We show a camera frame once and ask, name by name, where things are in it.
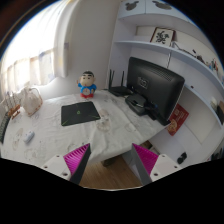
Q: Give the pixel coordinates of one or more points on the framed picture on shelf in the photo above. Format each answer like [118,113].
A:
[162,36]

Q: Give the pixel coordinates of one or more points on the white wall shelf unit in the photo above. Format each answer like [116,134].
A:
[191,55]

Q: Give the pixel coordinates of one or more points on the black monitor stand base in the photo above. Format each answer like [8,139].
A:
[136,103]

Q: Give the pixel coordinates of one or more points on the black mouse pad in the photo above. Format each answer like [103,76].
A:
[78,113]

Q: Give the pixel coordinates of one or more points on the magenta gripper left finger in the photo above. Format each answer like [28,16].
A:
[70,166]

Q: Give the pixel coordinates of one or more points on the white patterned tablecloth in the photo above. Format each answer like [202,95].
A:
[113,134]

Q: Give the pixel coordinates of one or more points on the black keyboard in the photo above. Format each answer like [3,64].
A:
[3,126]

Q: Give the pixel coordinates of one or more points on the black computer monitor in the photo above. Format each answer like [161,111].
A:
[159,86]

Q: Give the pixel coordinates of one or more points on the cartoon boy figurine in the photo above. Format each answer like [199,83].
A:
[86,85]

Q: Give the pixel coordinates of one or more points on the white handbag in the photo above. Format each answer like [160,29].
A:
[31,100]

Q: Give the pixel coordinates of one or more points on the red paper booklet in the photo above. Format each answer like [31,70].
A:
[177,119]

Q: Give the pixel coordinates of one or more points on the white computer mouse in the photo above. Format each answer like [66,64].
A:
[28,136]

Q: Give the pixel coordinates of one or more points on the white window curtain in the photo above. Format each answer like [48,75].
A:
[36,54]

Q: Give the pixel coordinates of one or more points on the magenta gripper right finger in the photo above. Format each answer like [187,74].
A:
[150,166]

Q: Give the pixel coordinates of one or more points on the black wifi router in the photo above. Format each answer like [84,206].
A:
[118,90]

